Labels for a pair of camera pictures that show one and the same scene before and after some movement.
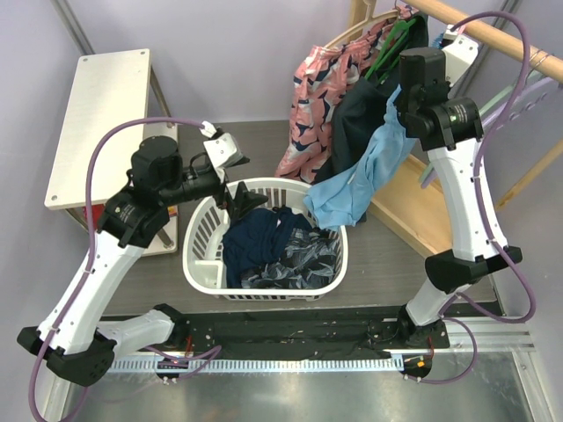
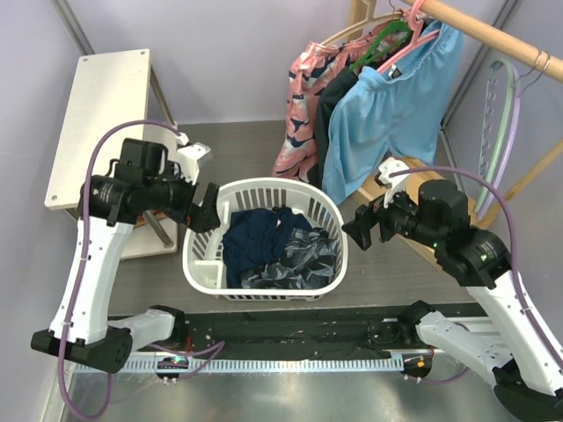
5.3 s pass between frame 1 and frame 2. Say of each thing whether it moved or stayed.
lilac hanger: moved
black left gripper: moved
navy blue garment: stayed
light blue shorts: moved
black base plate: stayed
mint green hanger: moved
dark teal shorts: moved
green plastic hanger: moved
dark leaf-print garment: stayed
